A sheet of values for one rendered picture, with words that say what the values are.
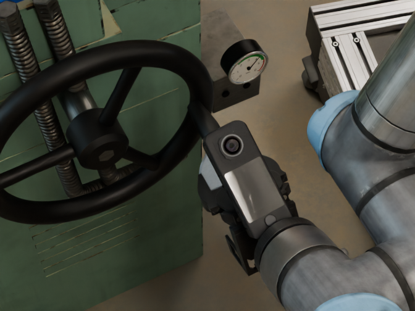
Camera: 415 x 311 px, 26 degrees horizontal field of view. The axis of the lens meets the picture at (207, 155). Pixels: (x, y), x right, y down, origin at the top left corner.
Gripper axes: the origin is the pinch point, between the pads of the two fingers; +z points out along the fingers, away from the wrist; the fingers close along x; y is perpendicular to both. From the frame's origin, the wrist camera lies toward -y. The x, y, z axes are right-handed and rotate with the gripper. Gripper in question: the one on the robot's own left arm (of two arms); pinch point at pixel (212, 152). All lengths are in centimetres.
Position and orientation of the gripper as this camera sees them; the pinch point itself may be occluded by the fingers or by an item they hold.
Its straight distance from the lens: 102.1
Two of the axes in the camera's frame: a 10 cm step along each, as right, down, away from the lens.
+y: 2.7, 8.1, 5.2
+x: 9.0, -4.1, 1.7
